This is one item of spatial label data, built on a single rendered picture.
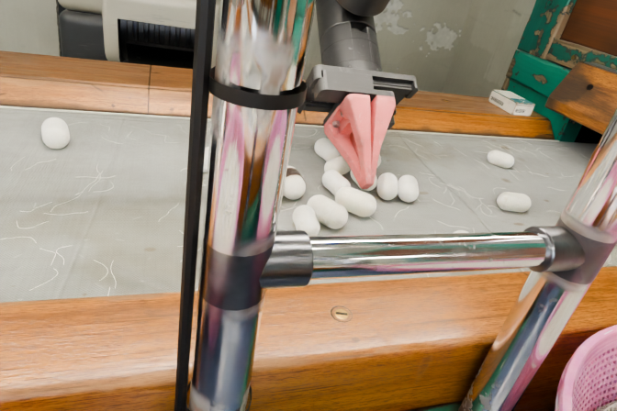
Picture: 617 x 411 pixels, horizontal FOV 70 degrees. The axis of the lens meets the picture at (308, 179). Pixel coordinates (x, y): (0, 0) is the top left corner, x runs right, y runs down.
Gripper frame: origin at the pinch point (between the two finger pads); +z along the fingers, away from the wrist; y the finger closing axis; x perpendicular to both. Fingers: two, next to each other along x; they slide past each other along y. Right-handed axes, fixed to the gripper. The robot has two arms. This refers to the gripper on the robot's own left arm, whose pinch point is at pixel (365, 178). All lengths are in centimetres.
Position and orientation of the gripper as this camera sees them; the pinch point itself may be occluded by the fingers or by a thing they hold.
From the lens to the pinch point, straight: 39.8
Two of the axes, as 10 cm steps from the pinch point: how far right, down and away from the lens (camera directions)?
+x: -3.0, 3.5, 8.9
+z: 0.8, 9.4, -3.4
